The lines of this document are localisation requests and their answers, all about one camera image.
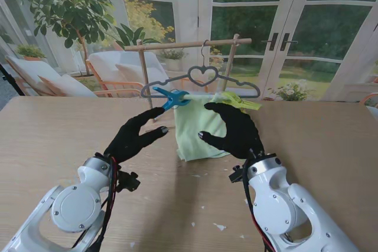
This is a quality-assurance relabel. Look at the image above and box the grey heart clothes hanger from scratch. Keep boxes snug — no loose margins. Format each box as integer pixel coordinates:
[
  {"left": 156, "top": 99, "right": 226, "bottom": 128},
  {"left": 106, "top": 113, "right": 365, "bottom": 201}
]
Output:
[{"left": 140, "top": 39, "right": 262, "bottom": 101}]

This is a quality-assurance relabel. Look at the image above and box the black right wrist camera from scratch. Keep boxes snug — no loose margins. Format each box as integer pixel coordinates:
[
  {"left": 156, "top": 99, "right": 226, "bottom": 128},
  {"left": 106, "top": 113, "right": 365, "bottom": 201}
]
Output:
[{"left": 229, "top": 165, "right": 246, "bottom": 184}]

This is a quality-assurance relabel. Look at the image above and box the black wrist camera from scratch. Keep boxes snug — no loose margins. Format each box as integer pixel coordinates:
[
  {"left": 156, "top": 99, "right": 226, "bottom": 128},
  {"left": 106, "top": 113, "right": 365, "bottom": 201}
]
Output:
[
  {"left": 116, "top": 170, "right": 140, "bottom": 194},
  {"left": 229, "top": 165, "right": 246, "bottom": 184}
]

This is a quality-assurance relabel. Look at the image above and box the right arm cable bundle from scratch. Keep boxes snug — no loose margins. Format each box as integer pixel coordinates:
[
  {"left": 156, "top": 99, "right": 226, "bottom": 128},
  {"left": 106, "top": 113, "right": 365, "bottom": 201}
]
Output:
[{"left": 242, "top": 160, "right": 275, "bottom": 252}]

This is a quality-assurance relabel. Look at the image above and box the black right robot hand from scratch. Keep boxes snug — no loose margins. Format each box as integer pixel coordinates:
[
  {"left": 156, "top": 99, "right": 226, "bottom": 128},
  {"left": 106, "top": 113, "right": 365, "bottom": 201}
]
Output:
[{"left": 197, "top": 102, "right": 266, "bottom": 160}]

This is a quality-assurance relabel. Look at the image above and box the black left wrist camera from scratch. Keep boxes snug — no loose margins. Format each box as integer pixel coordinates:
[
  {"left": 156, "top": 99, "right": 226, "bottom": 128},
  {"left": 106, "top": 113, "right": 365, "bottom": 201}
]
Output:
[{"left": 116, "top": 170, "right": 140, "bottom": 194}]

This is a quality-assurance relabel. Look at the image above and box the printed garden room backdrop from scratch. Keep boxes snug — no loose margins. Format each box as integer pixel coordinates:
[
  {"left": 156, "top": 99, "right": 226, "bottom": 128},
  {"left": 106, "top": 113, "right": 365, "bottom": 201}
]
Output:
[{"left": 0, "top": 0, "right": 378, "bottom": 102}]

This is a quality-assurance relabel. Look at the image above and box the black tripod leg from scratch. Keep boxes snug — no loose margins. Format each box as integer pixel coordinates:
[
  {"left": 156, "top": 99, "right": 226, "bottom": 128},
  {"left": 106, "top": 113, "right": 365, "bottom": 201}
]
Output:
[{"left": 0, "top": 63, "right": 26, "bottom": 96}]

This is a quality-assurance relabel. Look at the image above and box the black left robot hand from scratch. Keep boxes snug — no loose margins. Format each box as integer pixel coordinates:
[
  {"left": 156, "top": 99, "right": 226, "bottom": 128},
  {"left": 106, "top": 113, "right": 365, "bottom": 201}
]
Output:
[{"left": 103, "top": 107, "right": 169, "bottom": 164}]

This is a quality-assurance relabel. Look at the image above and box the wooden hanging rack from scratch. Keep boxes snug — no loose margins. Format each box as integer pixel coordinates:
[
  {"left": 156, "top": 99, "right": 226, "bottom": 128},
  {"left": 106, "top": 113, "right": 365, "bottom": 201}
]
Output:
[{"left": 123, "top": 33, "right": 252, "bottom": 126}]

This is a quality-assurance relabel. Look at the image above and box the blue clothes peg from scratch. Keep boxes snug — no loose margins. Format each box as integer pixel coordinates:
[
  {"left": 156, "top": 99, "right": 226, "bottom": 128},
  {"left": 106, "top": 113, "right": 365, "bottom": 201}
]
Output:
[{"left": 152, "top": 86, "right": 192, "bottom": 113}]

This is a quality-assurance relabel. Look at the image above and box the light green square towel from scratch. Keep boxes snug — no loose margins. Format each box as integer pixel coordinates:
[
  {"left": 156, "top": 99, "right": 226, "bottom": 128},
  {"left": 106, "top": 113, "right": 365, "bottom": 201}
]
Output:
[{"left": 173, "top": 93, "right": 233, "bottom": 163}]

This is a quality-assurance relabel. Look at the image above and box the lime green clothes peg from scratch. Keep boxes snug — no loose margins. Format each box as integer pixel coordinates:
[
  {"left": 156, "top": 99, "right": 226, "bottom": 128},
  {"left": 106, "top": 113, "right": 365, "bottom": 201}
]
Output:
[{"left": 213, "top": 91, "right": 263, "bottom": 114}]

